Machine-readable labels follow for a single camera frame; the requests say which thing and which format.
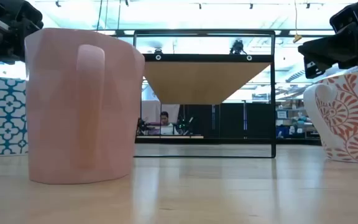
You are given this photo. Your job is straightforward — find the white mug red leaf pattern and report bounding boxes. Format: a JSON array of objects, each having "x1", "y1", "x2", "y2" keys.
[{"x1": 302, "y1": 70, "x2": 358, "y2": 165}]

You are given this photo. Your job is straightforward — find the white mug teal pattern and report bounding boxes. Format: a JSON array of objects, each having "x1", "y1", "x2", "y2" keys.
[{"x1": 0, "y1": 77, "x2": 29, "y2": 156}]

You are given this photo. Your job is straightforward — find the pink faceted mug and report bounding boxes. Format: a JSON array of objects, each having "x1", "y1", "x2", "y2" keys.
[{"x1": 24, "y1": 27, "x2": 146, "y2": 185}]

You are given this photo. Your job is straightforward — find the storage shelf with boxes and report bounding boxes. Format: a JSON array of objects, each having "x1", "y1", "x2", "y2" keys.
[{"x1": 275, "y1": 98, "x2": 322, "y2": 146}]

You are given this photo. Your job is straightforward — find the black partition panel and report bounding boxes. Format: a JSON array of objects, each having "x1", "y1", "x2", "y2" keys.
[{"x1": 178, "y1": 104, "x2": 273, "y2": 140}]

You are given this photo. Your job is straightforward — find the workbench with small robot arms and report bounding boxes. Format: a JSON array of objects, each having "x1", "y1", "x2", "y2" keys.
[{"x1": 136, "y1": 115, "x2": 204, "y2": 140}]

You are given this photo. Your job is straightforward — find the pink partition board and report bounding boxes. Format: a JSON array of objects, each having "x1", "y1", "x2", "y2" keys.
[{"x1": 141, "y1": 100, "x2": 180, "y2": 124}]

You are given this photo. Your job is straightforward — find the person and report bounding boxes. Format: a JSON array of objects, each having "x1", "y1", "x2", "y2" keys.
[{"x1": 159, "y1": 111, "x2": 176, "y2": 135}]

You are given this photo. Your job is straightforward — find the yellow hanging cord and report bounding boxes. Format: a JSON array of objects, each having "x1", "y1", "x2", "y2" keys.
[{"x1": 292, "y1": 0, "x2": 303, "y2": 44}]

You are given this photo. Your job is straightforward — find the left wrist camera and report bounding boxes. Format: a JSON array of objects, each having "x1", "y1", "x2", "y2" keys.
[{"x1": 14, "y1": 0, "x2": 45, "y2": 40}]

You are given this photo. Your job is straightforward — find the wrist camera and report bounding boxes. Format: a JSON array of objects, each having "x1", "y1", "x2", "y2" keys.
[
  {"x1": 14, "y1": 0, "x2": 45, "y2": 40},
  {"x1": 329, "y1": 2, "x2": 358, "y2": 34}
]

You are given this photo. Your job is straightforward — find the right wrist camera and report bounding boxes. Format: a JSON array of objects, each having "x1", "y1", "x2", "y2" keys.
[{"x1": 329, "y1": 2, "x2": 358, "y2": 34}]

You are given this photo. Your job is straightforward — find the small black camera rig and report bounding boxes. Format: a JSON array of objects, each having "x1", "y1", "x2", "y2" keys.
[{"x1": 229, "y1": 39, "x2": 246, "y2": 55}]

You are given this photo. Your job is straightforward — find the wooden shelf black metal frame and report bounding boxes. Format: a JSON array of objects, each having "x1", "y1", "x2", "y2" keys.
[{"x1": 133, "y1": 29, "x2": 277, "y2": 159}]

